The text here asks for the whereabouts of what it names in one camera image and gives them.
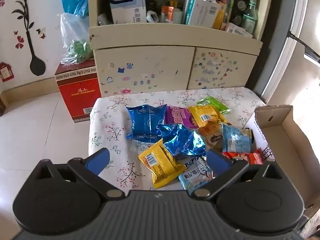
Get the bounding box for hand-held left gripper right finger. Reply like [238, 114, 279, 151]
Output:
[191, 149, 288, 197]

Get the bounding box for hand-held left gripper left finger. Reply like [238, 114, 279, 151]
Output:
[30, 148, 125, 201]

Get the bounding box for white and blue snack packet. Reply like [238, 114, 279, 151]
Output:
[178, 155, 215, 197]

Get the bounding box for cream croissant snack packet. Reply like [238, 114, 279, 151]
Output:
[197, 123, 224, 153]

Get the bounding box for light blue snack packet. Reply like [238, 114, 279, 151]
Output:
[221, 123, 253, 153]

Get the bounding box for red snack packet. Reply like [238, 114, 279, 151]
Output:
[222, 150, 265, 165]

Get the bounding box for blue foil snack packet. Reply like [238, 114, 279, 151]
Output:
[157, 124, 207, 158]
[126, 104, 167, 141]

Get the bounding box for yellow snack packet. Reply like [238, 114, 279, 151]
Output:
[188, 105, 223, 127]
[138, 139, 187, 189]

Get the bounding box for green snack packet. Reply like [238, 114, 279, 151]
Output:
[197, 96, 232, 115]

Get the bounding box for purple snack packet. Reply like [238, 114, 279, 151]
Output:
[164, 106, 200, 130]

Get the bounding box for brown cardboard box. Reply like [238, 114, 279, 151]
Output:
[244, 104, 320, 240]

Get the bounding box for floral tablecloth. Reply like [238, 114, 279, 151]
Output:
[87, 87, 268, 193]

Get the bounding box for red cardboard box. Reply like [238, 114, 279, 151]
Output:
[54, 59, 102, 123]

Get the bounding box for cream wooden cabinet with stickers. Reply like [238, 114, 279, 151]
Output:
[89, 0, 275, 98]

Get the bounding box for clear plastic bag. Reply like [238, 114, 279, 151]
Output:
[60, 12, 94, 65]

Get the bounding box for small white box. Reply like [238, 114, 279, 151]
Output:
[225, 22, 254, 38]

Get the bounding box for yellow box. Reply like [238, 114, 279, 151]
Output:
[212, 1, 229, 29]

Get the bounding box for green glass bottle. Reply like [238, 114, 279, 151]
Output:
[241, 0, 258, 36]

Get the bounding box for white and green carton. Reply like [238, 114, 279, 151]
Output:
[182, 0, 222, 28]

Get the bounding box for crumpled white plastic bag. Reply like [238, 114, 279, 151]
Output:
[146, 10, 159, 22]

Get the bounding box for white and blue tissue box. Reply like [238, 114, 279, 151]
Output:
[107, 0, 147, 24]

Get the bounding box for dark container with round lids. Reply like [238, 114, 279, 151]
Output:
[234, 0, 250, 25]

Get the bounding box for orange packet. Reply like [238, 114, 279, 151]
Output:
[161, 5, 174, 22]

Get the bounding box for black door handle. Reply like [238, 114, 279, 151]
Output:
[290, 31, 320, 63]

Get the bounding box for white door frame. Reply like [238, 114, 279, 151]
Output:
[252, 0, 310, 105]

